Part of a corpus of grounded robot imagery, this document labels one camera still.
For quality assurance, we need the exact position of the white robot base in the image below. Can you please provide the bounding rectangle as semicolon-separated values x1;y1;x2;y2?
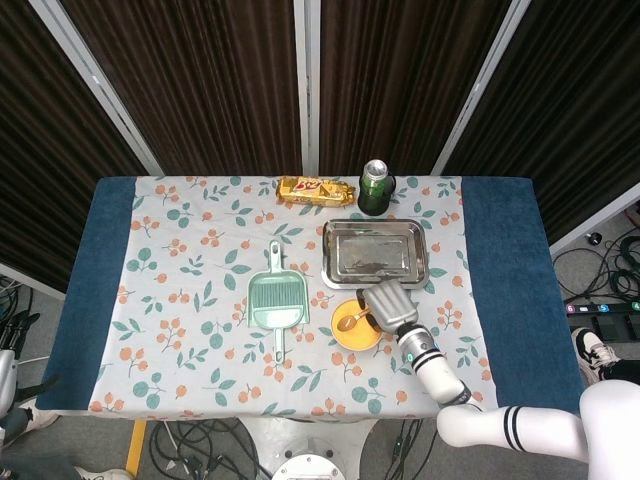
238;417;382;480

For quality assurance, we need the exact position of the mint green dustpan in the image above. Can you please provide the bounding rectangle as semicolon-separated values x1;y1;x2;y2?
247;240;312;330

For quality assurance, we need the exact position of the green drink can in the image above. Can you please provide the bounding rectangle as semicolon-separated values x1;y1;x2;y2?
360;159;391;214

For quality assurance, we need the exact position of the blue table cover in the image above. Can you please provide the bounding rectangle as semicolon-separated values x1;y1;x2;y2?
39;175;584;417

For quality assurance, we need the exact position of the mint green hand brush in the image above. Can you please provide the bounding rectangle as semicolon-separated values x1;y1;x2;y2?
249;282;308;365

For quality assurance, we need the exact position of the dark ribbed partition panel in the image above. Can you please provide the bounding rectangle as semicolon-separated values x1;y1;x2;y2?
29;0;314;177
432;0;640;256
0;0;164;296
305;0;519;177

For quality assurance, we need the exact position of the metal spoon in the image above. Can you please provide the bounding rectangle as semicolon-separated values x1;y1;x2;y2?
337;308;374;332

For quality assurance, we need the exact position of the black mesh cup holder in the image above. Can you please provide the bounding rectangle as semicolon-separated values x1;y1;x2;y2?
357;172;398;217

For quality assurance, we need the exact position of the yellow powder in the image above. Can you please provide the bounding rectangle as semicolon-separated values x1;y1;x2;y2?
333;300;381;348

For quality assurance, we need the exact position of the white and black sneaker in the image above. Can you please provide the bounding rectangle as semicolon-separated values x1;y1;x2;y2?
571;327;620;385

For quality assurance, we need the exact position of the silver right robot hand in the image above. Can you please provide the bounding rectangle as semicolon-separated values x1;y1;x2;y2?
360;279;421;335

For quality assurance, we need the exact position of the black floor cable bundle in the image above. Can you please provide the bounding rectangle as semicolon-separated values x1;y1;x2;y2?
549;232;640;307
148;418;274;480

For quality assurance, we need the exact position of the stainless steel tray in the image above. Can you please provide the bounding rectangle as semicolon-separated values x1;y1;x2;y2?
320;218;431;292

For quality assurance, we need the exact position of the yellow biscuit packet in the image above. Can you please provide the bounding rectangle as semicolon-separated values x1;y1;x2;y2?
277;175;357;209

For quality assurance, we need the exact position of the cream round bowl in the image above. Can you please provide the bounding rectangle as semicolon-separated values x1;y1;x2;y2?
330;298;384;352

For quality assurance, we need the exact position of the floral tablecloth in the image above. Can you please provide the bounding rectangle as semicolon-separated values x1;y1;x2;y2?
88;174;499;419

